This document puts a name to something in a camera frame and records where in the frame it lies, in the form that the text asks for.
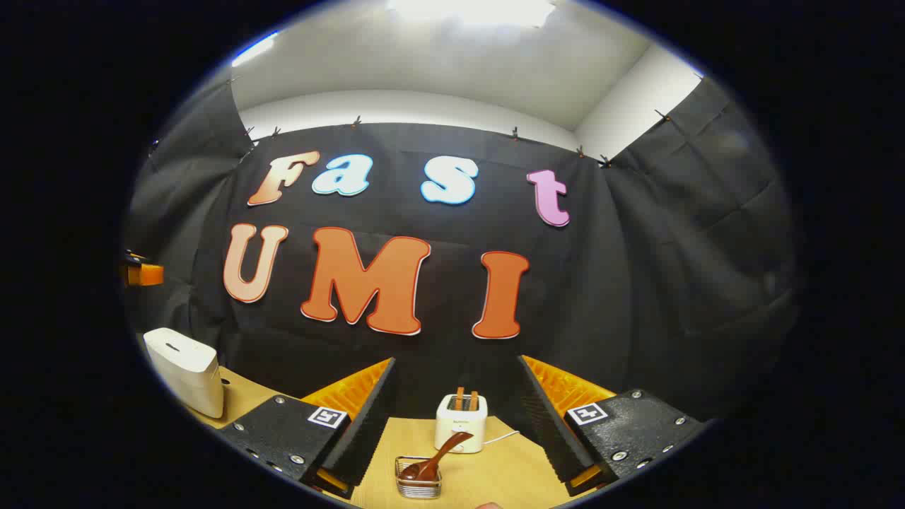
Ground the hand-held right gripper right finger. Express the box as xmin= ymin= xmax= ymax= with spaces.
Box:
xmin=518 ymin=355 xmax=708 ymax=497

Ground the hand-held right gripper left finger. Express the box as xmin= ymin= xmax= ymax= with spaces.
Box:
xmin=216 ymin=357 xmax=397 ymax=501

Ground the brown wooden spoon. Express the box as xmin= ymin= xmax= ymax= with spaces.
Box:
xmin=400 ymin=432 xmax=474 ymax=483

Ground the metal wire chopstick holder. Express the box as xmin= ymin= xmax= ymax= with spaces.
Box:
xmin=395 ymin=456 xmax=443 ymax=500

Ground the white rice cooker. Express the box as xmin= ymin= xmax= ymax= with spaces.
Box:
xmin=144 ymin=327 xmax=225 ymax=419

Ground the white toaster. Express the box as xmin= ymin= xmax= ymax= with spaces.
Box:
xmin=435 ymin=393 xmax=489 ymax=454

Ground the black backdrop cloth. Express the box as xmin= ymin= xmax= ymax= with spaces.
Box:
xmin=124 ymin=78 xmax=803 ymax=425

